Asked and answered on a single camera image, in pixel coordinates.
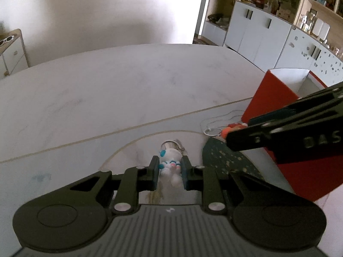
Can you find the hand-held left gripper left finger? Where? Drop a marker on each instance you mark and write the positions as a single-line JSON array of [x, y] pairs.
[[154, 174]]

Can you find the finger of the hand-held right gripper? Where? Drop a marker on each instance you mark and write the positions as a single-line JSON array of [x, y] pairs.
[[249, 138], [268, 116]]

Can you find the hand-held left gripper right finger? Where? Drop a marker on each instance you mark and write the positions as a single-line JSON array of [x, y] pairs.
[[186, 176]]

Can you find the red cardboard box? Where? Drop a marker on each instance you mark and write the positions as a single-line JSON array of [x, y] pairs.
[[268, 99]]

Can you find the dark blue speckled placemat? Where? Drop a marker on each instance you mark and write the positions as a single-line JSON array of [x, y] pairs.
[[227, 160]]

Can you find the dark patterned doormat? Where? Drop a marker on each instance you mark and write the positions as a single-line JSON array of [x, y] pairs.
[[205, 40]]

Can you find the white canister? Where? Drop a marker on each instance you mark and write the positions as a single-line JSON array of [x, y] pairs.
[[321, 29]]

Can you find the glass jar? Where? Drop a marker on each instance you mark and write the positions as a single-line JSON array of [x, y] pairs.
[[308, 20]]

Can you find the shoes in cabinet niche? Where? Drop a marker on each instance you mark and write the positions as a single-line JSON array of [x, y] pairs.
[[218, 18]]

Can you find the white wooden sideboard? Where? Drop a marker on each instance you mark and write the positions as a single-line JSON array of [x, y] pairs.
[[13, 59]]

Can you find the white sunglasses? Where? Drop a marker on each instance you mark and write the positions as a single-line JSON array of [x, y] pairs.
[[6, 40]]

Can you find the white wall cabinet unit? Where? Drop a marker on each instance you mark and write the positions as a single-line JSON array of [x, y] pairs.
[[257, 32]]

